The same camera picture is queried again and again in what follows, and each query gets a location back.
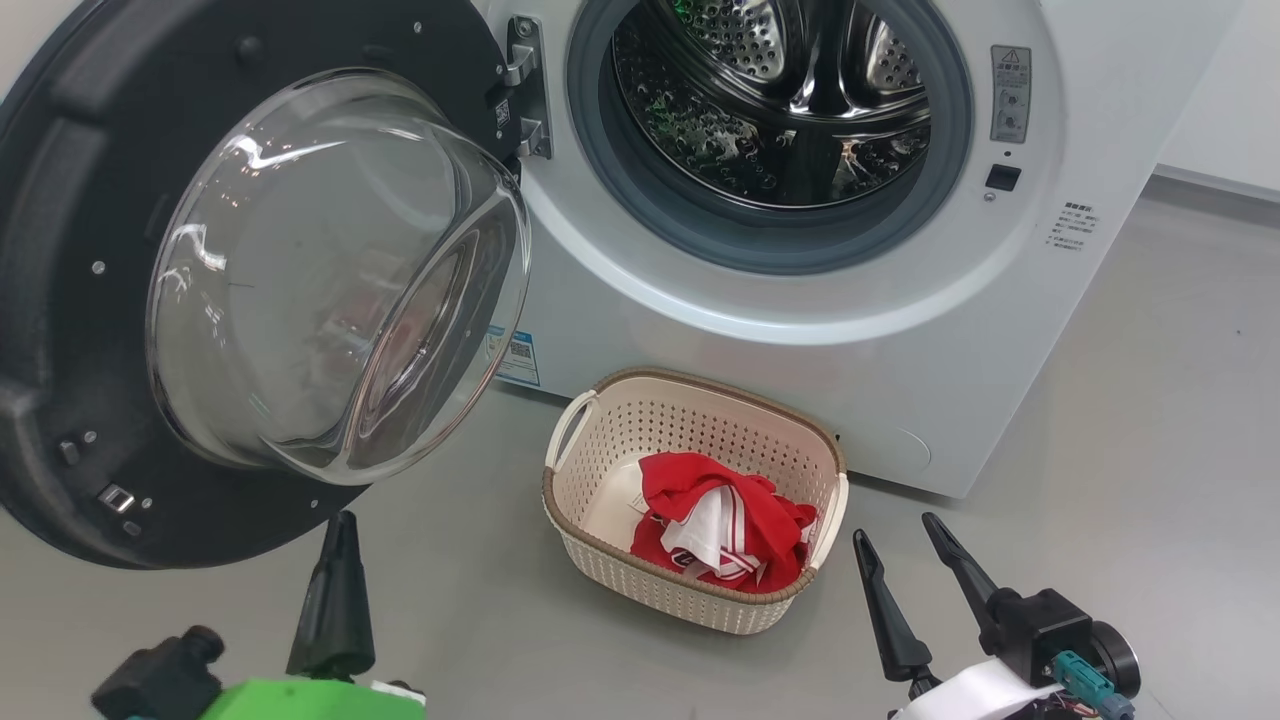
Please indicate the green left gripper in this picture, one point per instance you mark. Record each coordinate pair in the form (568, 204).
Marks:
(300, 702)

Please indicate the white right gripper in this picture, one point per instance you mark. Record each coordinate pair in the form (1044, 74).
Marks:
(985, 695)

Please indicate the red and white garment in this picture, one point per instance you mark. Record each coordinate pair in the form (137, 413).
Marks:
(700, 485)

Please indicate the dark washing machine door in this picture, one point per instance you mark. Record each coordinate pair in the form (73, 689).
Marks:
(60, 300)

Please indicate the white front-load washing machine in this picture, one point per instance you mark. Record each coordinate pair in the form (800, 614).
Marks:
(800, 380)

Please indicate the cream perforated laundry basket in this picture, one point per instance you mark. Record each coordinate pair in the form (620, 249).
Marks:
(690, 420)

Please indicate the blue energy label sticker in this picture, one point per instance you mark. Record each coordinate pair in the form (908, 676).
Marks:
(518, 358)

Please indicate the grey warning label sticker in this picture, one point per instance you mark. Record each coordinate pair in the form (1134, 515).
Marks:
(1010, 95)

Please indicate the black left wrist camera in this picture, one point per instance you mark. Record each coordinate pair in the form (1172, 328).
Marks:
(160, 685)

